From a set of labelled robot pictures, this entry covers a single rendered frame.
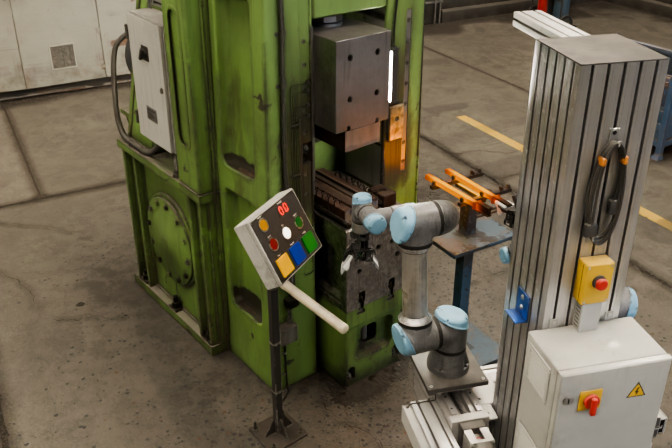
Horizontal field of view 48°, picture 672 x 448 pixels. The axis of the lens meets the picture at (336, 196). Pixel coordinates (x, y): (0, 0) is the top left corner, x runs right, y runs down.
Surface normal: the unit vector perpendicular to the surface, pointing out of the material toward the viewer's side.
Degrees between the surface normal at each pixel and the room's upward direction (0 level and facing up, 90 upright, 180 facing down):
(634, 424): 88
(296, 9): 90
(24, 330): 0
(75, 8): 90
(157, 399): 0
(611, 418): 90
